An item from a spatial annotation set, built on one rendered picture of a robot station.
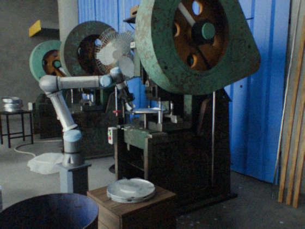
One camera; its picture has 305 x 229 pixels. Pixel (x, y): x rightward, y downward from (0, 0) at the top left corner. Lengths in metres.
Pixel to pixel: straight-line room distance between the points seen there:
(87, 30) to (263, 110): 2.12
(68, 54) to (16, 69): 5.28
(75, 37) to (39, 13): 5.53
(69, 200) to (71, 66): 2.14
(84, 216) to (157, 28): 1.11
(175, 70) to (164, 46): 0.17
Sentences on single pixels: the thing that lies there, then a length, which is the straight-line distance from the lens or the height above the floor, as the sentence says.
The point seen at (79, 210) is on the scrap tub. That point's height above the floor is 0.40.
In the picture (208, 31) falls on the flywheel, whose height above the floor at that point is 1.32.
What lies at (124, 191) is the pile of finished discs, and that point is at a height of 0.38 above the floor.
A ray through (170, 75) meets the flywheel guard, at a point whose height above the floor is 1.05.
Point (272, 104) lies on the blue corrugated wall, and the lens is 2.92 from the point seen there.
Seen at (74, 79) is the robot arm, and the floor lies 1.03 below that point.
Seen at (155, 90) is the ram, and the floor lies 0.94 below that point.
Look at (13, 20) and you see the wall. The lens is 8.67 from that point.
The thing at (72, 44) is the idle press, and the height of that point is 1.45.
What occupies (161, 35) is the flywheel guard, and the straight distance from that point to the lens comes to 1.71.
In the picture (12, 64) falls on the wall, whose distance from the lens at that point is 8.51.
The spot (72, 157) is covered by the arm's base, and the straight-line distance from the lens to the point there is 1.91.
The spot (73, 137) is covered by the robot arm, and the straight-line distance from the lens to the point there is 1.88.
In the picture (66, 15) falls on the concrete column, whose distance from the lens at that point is 7.28.
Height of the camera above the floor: 1.02
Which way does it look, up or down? 8 degrees down
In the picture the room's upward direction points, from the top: 1 degrees counter-clockwise
